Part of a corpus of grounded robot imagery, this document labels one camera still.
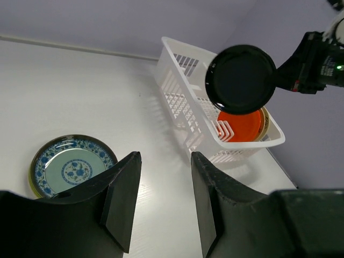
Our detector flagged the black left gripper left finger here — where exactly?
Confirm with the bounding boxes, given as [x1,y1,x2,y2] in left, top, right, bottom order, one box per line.
[1,152,142,257]

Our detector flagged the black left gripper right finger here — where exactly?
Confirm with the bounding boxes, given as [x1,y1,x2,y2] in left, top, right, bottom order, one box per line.
[191,152,343,257]

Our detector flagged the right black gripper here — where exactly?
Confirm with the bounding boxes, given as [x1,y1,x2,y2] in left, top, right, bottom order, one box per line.
[275,32,343,94]

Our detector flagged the cream plate small flowers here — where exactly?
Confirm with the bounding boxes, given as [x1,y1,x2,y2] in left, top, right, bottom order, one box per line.
[255,107,270,141]

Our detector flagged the plain black plate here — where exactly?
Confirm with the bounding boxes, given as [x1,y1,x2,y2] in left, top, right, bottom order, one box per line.
[205,45,276,115]

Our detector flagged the orange plate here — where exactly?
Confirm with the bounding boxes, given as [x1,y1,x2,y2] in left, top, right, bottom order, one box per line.
[217,111,263,142]

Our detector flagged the blue floral plate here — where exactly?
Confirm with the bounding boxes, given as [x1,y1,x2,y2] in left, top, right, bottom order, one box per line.
[29,134,118,198]

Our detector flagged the lime green plate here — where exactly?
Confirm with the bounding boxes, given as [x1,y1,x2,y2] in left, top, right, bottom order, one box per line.
[28,172,40,198]

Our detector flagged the white plastic dish rack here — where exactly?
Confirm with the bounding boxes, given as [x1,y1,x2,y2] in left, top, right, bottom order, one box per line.
[155,37,285,164]

